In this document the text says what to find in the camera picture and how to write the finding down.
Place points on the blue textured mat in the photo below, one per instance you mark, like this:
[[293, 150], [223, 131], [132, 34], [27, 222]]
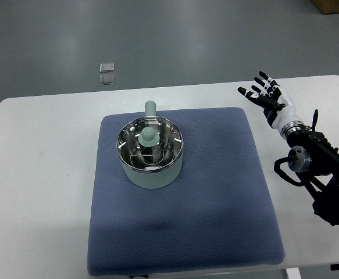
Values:
[[216, 213]]

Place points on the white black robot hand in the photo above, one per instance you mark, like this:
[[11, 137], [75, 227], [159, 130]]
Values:
[[267, 93]]

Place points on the glass lid green knob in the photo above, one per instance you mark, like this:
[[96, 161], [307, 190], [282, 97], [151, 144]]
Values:
[[148, 132]]

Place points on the brown cardboard box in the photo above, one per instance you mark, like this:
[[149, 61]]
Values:
[[327, 7]]

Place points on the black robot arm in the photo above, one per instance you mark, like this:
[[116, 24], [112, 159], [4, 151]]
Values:
[[314, 164]]

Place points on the wire steaming rack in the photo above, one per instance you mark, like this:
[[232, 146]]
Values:
[[150, 157]]

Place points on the green steel pot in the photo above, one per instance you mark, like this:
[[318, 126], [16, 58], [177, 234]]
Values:
[[153, 180]]

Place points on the upper metal floor plate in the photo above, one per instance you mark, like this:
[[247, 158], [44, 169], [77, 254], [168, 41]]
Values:
[[106, 67]]

